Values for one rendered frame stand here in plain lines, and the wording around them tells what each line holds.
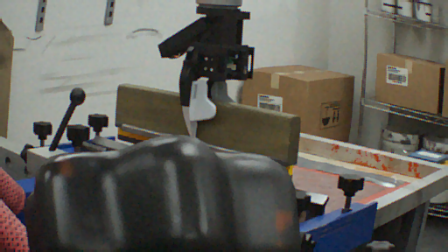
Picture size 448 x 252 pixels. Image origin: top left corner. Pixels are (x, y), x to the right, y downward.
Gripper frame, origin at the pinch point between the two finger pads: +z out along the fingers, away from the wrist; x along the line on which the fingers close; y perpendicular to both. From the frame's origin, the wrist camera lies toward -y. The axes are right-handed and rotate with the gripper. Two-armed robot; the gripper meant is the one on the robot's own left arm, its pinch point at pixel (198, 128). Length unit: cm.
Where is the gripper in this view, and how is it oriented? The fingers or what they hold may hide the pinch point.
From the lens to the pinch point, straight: 145.1
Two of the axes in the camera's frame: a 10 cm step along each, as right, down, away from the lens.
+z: -0.7, 9.8, 1.8
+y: 7.8, 1.7, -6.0
